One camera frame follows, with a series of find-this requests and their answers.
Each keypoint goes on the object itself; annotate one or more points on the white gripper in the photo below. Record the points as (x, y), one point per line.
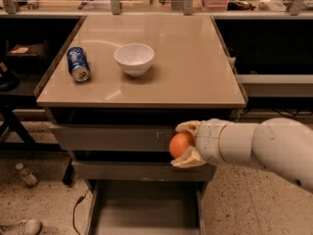
(208, 141)

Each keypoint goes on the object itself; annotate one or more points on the orange fruit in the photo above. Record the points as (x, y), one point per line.
(180, 143)

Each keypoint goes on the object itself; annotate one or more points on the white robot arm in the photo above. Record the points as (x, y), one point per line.
(280, 145)

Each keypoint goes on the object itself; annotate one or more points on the grey drawer cabinet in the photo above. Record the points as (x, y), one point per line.
(190, 78)

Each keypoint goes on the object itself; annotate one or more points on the grey open bottom drawer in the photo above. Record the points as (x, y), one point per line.
(145, 208)

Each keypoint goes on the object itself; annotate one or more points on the grey middle drawer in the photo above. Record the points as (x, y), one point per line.
(142, 171)

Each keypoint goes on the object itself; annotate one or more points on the grey top drawer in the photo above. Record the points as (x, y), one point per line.
(116, 138)

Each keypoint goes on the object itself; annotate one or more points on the white bowl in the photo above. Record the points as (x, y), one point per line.
(135, 58)

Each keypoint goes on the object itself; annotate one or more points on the blue soda can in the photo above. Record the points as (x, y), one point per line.
(77, 64)

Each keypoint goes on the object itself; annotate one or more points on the clear plastic bottle on floor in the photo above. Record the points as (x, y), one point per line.
(26, 175)

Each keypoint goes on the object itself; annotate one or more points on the white shoe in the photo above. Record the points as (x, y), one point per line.
(23, 227)

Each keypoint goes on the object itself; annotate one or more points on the dark box on shelf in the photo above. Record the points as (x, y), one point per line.
(28, 57)

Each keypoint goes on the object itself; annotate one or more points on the black table frame left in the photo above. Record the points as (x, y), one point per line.
(25, 127)

